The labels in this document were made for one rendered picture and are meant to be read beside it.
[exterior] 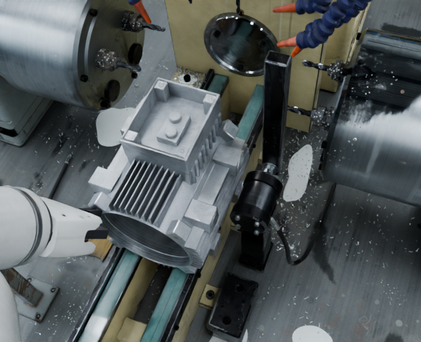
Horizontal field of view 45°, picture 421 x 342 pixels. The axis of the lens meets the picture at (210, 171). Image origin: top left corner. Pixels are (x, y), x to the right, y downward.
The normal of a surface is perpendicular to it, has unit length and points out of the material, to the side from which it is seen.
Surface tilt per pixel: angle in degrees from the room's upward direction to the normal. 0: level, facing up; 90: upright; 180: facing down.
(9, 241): 87
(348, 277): 0
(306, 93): 90
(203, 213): 0
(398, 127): 43
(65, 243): 80
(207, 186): 0
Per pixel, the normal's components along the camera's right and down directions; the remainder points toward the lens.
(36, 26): -0.29, 0.11
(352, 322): -0.07, -0.52
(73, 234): 0.91, 0.15
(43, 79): -0.38, 0.71
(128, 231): 0.58, -0.18
